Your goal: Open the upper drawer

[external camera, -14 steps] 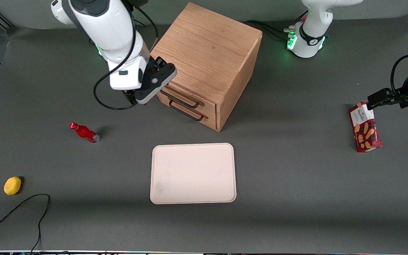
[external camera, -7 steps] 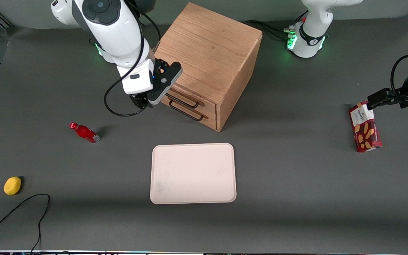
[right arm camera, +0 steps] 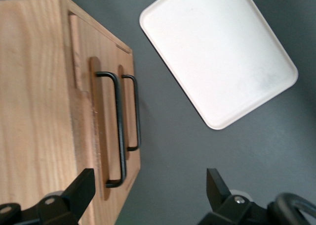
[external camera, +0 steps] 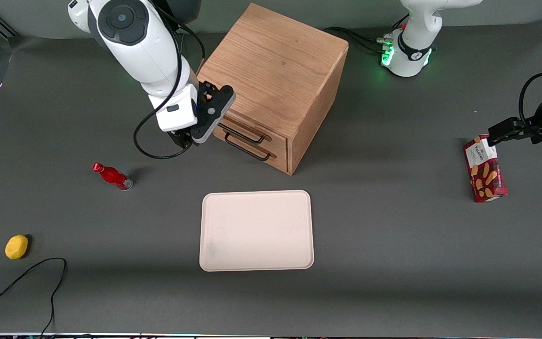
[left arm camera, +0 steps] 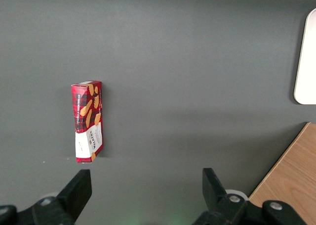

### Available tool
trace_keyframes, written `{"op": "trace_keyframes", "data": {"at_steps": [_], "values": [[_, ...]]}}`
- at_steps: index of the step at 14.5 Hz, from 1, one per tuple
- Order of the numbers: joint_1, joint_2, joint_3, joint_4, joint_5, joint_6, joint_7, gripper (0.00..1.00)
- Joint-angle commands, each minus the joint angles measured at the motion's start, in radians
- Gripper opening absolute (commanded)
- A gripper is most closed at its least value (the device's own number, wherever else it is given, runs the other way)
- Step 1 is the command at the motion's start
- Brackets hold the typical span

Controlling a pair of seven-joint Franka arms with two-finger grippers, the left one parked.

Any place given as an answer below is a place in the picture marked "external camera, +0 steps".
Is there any oak wooden drawer cabinet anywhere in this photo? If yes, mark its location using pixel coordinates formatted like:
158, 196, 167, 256
196, 3, 350, 176

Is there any red tartan shortbread box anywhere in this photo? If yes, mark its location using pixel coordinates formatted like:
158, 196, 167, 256
463, 134, 508, 203

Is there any red plastic bottle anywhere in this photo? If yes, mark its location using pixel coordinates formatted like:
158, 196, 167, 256
92, 162, 134, 191

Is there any cream rectangular plastic tray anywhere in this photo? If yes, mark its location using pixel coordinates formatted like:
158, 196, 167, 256
199, 190, 315, 272

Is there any yellow lemon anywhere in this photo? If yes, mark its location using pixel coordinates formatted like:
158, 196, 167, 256
5, 234, 29, 260

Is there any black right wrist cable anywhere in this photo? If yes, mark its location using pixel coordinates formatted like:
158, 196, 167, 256
133, 12, 206, 161

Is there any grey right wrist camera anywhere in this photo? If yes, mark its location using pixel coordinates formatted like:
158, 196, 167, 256
190, 81, 236, 144

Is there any thin black table cable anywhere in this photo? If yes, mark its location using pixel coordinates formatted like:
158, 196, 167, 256
0, 258, 67, 337

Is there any thick black base cable bundle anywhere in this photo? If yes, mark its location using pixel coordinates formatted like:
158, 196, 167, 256
323, 26, 391, 53

